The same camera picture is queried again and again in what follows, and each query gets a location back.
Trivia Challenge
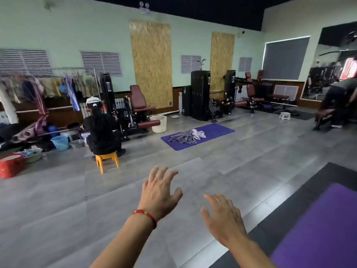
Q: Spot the white perforated laundry basket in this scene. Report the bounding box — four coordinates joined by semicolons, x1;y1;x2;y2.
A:
149;115;168;134

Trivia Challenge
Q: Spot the red plastic basin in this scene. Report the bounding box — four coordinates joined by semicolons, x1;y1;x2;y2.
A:
0;154;25;179

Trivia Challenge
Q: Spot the person's left forearm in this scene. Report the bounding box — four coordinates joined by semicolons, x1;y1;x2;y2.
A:
89;213;157;268

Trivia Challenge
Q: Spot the white louvred wall vent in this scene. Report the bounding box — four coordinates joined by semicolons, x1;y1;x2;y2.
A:
81;51;123;77
180;55;202;74
238;57;253;72
0;48;54;78

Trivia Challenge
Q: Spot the maroon padded gym machine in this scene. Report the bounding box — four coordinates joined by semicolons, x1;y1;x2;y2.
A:
99;73;161;142

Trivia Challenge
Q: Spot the person's left hand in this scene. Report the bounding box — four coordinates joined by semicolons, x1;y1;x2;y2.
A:
138;166;183;221

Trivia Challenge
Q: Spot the wall mirror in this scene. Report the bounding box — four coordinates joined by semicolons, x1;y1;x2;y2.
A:
300;21;357;102

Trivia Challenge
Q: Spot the purple yoga mat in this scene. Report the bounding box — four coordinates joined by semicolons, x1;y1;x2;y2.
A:
270;183;357;268

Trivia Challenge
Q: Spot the person's right hand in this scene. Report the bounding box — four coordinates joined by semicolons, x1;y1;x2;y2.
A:
200;194;248;249

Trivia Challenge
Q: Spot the pile of dark grey towels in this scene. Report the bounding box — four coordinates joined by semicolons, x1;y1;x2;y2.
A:
168;130;197;145

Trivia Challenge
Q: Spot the yellow plastic stool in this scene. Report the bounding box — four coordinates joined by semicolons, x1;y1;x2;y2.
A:
95;152;120;174

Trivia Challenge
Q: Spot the red string bracelet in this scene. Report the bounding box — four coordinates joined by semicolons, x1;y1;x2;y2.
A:
132;210;157;230

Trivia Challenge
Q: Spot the maroon workout bench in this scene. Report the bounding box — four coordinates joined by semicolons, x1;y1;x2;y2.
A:
313;108;336;131

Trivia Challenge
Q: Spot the grey window blind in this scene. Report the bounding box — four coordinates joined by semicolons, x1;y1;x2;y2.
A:
262;36;311;81

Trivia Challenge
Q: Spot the purple ribbed mat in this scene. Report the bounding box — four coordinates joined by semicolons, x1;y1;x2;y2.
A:
161;123;235;151

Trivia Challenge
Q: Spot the blue plastic bucket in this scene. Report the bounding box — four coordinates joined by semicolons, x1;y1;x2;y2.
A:
51;135;70;151

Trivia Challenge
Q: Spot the clothes rack with garments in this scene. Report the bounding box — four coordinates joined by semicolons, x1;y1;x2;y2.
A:
0;67;102;116

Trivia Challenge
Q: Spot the black weight stack machine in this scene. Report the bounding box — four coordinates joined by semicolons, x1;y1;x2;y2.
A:
190;70;249;123

